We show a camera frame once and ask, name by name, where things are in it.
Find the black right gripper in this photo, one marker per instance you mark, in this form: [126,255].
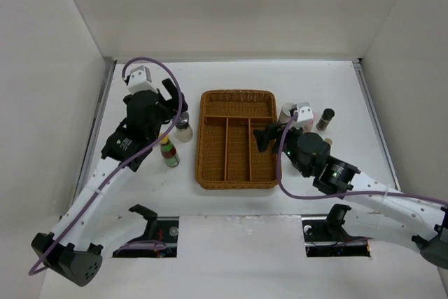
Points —
[264,136]

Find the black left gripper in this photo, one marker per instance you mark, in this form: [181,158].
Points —
[174,94]

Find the white bead jar silver lid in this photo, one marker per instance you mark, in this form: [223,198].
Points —
[287,113]

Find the red sauce bottle yellow cap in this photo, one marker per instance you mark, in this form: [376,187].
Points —
[169,152]

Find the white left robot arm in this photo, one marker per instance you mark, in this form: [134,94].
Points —
[76,246]

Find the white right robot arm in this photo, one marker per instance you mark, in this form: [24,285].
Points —
[371,209]

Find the pink cap spice shaker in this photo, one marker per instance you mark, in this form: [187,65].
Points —
[309,125]

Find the brown wicker divided tray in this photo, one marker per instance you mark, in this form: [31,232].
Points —
[227,154]

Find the clear jar grey lid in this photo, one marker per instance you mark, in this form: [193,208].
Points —
[184,132]

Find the slim dark pepper bottle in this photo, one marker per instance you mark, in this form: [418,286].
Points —
[327,115]

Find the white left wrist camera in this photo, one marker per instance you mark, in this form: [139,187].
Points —
[139,79]

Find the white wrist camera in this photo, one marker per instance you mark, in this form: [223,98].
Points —
[304,114]
[139,79]

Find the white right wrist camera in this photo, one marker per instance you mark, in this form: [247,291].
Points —
[304,114]

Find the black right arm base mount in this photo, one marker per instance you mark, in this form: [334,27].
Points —
[325,237]

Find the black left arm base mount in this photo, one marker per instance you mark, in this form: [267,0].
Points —
[158,240]

